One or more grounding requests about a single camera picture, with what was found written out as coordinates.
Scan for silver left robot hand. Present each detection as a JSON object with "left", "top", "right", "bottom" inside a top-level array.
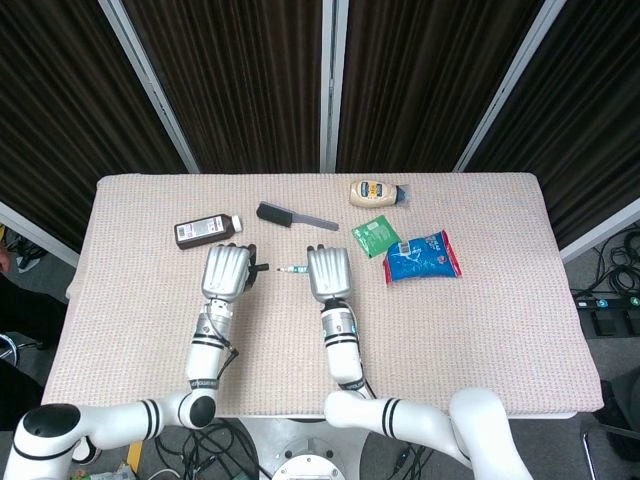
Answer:
[{"left": 200, "top": 242, "right": 261, "bottom": 304}]

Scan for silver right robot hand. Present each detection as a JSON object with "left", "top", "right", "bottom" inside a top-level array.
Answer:
[{"left": 305, "top": 243, "right": 354, "bottom": 304}]

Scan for brown bottle with white cap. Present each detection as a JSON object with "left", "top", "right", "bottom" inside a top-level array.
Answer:
[{"left": 173, "top": 213, "right": 245, "bottom": 250}]

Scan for green foil packet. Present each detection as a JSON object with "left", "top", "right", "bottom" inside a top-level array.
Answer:
[{"left": 351, "top": 214, "right": 400, "bottom": 259}]

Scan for cream mayonnaise squeeze bottle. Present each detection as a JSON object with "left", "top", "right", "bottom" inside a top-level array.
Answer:
[{"left": 348, "top": 179, "right": 411, "bottom": 209}]

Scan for blue red snack bag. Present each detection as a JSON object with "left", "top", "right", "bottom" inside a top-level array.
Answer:
[{"left": 382, "top": 229, "right": 463, "bottom": 286}]

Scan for beige woven tablecloth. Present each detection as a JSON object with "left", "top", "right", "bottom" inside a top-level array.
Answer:
[{"left": 40, "top": 172, "right": 604, "bottom": 419}]

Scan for dark ribbed partition panel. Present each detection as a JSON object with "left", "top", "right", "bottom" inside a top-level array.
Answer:
[
  {"left": 467, "top": 0, "right": 640, "bottom": 249},
  {"left": 337, "top": 0, "right": 546, "bottom": 174},
  {"left": 122, "top": 0, "right": 324, "bottom": 175},
  {"left": 0, "top": 0, "right": 189, "bottom": 251}
]

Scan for white robot torso base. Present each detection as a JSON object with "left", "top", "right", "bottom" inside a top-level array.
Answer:
[{"left": 239, "top": 417, "right": 374, "bottom": 480}]

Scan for black office chair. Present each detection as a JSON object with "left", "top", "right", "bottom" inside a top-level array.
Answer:
[{"left": 0, "top": 272, "right": 69, "bottom": 431}]

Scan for black power strip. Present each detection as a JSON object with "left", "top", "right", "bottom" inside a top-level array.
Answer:
[{"left": 572, "top": 292, "right": 640, "bottom": 312}]

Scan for black brush with grey handle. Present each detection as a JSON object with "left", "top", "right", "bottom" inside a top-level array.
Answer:
[{"left": 255, "top": 200, "right": 340, "bottom": 233}]

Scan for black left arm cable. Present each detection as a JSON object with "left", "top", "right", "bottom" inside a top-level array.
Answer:
[{"left": 208, "top": 310, "right": 241, "bottom": 384}]

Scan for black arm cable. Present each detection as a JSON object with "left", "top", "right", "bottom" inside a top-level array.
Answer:
[
  {"left": 348, "top": 299, "right": 377, "bottom": 399},
  {"left": 208, "top": 310, "right": 241, "bottom": 384}
]

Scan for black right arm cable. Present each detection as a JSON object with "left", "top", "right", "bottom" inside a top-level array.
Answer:
[{"left": 348, "top": 299, "right": 377, "bottom": 399}]

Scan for white table frame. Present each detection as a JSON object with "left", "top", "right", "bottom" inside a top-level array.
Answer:
[{"left": 214, "top": 410, "right": 576, "bottom": 421}]

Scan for black floor cable bundle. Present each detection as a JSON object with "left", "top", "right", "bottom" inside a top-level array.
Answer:
[
  {"left": 153, "top": 419, "right": 274, "bottom": 480},
  {"left": 589, "top": 233, "right": 640, "bottom": 301}
]

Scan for white partition post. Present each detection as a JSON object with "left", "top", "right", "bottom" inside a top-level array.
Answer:
[
  {"left": 453, "top": 0, "right": 576, "bottom": 174},
  {"left": 319, "top": 0, "right": 350, "bottom": 175},
  {"left": 98, "top": 0, "right": 201, "bottom": 175}
]

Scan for white partition base rail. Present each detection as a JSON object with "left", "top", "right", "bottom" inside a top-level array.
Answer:
[
  {"left": 0, "top": 199, "right": 81, "bottom": 267},
  {"left": 559, "top": 197, "right": 640, "bottom": 265}
]

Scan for black metal frame chair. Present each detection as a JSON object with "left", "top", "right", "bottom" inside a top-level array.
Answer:
[{"left": 581, "top": 369, "right": 640, "bottom": 480}]

